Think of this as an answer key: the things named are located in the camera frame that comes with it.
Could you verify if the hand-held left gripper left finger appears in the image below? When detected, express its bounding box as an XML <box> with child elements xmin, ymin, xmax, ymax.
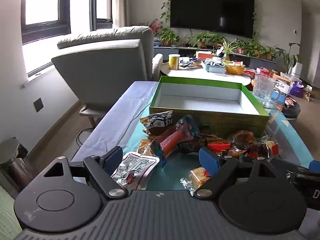
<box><xmin>42</xmin><ymin>146</ymin><xmax>128</xmax><ymax>198</ymax></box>

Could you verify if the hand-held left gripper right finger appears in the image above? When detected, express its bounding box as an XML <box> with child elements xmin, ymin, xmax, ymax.
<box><xmin>194</xmin><ymin>147</ymin><xmax>278</xmax><ymax>198</ymax></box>

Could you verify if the red orange snack packet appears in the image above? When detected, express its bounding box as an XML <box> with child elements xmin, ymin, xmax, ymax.
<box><xmin>207</xmin><ymin>141</ymin><xmax>234</xmax><ymax>153</ymax></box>

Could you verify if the small biscuit packet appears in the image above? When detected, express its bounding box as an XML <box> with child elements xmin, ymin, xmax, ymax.
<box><xmin>180</xmin><ymin>166</ymin><xmax>212</xmax><ymax>189</ymax></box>

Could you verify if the white red-print snack packet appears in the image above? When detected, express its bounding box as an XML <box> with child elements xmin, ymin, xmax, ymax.
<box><xmin>111</xmin><ymin>152</ymin><xmax>160</xmax><ymax>190</ymax></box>

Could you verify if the tan snack packet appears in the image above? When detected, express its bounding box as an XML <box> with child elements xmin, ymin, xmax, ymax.
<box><xmin>137</xmin><ymin>138</ymin><xmax>160</xmax><ymax>157</ymax></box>

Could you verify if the brown snack clear packet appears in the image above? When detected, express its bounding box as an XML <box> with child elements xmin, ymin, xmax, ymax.
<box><xmin>229</xmin><ymin>130</ymin><xmax>258</xmax><ymax>150</ymax></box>

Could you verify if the colourful clear sausage packet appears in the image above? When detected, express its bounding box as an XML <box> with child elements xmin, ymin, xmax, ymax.
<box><xmin>149</xmin><ymin>114</ymin><xmax>201</xmax><ymax>169</ymax></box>

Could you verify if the black white patterned snack packet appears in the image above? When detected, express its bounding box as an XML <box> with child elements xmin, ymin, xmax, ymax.
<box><xmin>139</xmin><ymin>110</ymin><xmax>175</xmax><ymax>136</ymax></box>

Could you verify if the green cardboard box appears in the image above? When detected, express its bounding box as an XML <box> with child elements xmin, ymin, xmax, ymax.
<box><xmin>149</xmin><ymin>76</ymin><xmax>270</xmax><ymax>139</ymax></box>

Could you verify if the teal printed mat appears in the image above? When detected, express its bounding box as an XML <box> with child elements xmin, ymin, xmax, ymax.
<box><xmin>120</xmin><ymin>87</ymin><xmax>314</xmax><ymax>192</ymax></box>

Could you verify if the lavender sheet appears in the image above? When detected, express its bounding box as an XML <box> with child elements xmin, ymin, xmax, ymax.
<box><xmin>71</xmin><ymin>81</ymin><xmax>160</xmax><ymax>163</ymax></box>

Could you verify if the wooden footstool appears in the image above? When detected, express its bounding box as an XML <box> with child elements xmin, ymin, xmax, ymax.
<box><xmin>79</xmin><ymin>105</ymin><xmax>107</xmax><ymax>127</ymax></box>

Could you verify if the black round cushion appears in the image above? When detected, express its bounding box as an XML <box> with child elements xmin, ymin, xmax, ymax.
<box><xmin>284</xmin><ymin>97</ymin><xmax>301</xmax><ymax>118</ymax></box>

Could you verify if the blue box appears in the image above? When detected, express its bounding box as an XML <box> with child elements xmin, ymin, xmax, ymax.
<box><xmin>272</xmin><ymin>90</ymin><xmax>286</xmax><ymax>105</ymax></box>

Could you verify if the purple bag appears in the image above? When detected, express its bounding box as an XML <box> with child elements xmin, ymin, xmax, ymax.
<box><xmin>290</xmin><ymin>81</ymin><xmax>305</xmax><ymax>98</ymax></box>

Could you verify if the white carton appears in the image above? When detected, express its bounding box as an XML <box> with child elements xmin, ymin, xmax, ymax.
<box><xmin>274</xmin><ymin>79</ymin><xmax>292</xmax><ymax>95</ymax></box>

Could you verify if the glass pitcher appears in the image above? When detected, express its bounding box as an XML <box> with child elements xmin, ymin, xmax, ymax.
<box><xmin>252</xmin><ymin>72</ymin><xmax>282</xmax><ymax>107</ymax></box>

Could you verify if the round white table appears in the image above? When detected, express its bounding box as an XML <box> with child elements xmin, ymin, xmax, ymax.
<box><xmin>160</xmin><ymin>59</ymin><xmax>252</xmax><ymax>88</ymax></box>

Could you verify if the grey armchair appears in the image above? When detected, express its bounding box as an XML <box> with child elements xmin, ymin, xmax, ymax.
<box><xmin>51</xmin><ymin>26</ymin><xmax>163</xmax><ymax>113</ymax></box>

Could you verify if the blue plastic basket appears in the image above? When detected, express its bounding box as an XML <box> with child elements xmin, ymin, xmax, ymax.
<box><xmin>201</xmin><ymin>59</ymin><xmax>227</xmax><ymax>75</ymax></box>

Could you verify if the wicker basket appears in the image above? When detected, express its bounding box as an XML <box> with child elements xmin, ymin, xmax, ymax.
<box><xmin>225</xmin><ymin>64</ymin><xmax>246</xmax><ymax>75</ymax></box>

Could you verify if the white air purifier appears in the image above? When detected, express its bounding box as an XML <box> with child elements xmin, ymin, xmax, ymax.
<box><xmin>291</xmin><ymin>62</ymin><xmax>303</xmax><ymax>80</ymax></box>

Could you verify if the metal trash can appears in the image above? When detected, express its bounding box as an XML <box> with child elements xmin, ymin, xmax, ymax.
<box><xmin>0</xmin><ymin>137</ymin><xmax>33</xmax><ymax>193</ymax></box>

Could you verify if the yellow canister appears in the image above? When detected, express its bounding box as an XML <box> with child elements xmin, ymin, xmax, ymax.
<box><xmin>168</xmin><ymin>54</ymin><xmax>181</xmax><ymax>70</ymax></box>

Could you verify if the red box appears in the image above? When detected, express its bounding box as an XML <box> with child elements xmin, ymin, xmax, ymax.
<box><xmin>196</xmin><ymin>51</ymin><xmax>215</xmax><ymax>60</ymax></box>

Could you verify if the dark television console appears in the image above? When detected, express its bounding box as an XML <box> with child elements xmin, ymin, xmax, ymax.
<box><xmin>153</xmin><ymin>44</ymin><xmax>277</xmax><ymax>68</ymax></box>

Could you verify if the large leaf plant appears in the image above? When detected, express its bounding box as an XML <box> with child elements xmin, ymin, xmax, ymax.
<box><xmin>275</xmin><ymin>42</ymin><xmax>300</xmax><ymax>73</ymax></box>

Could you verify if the spider plant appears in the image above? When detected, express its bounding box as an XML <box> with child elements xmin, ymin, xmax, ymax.
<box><xmin>219</xmin><ymin>39</ymin><xmax>239</xmax><ymax>61</ymax></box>

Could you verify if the pale green textured cushion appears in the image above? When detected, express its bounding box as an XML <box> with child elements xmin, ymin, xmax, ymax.
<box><xmin>0</xmin><ymin>180</ymin><xmax>24</xmax><ymax>240</ymax></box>

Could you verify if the row of potted plants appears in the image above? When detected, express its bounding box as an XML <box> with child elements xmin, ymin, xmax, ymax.
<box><xmin>159</xmin><ymin>29</ymin><xmax>277</xmax><ymax>60</ymax></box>

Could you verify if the red flower plant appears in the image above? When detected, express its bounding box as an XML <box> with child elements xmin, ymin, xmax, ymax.
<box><xmin>147</xmin><ymin>19</ymin><xmax>163</xmax><ymax>35</ymax></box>

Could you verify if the black television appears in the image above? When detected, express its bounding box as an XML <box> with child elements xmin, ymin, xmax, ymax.
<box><xmin>170</xmin><ymin>0</ymin><xmax>255</xmax><ymax>39</ymax></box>

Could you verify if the beige curtain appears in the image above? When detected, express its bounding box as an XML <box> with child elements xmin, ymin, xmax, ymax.
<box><xmin>112</xmin><ymin>0</ymin><xmax>130</xmax><ymax>28</ymax></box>

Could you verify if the black framed window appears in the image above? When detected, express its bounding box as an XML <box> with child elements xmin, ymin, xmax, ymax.
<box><xmin>21</xmin><ymin>0</ymin><xmax>72</xmax><ymax>46</ymax></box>
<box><xmin>89</xmin><ymin>0</ymin><xmax>113</xmax><ymax>32</ymax></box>

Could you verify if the hanging vine plant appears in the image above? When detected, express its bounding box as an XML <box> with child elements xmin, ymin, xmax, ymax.
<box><xmin>160</xmin><ymin>0</ymin><xmax>177</xmax><ymax>27</ymax></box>

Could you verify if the black floor cable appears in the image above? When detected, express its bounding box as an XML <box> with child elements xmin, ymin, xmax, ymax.
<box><xmin>76</xmin><ymin>127</ymin><xmax>95</xmax><ymax>146</ymax></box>

